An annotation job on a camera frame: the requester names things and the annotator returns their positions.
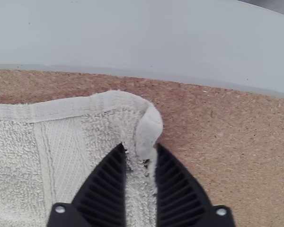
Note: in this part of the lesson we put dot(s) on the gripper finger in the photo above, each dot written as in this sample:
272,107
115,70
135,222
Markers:
101,196
180,196

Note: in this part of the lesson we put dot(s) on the cork mat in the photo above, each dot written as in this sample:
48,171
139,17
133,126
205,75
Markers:
227,142

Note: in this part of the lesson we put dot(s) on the pale towel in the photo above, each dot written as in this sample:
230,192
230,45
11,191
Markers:
38,153

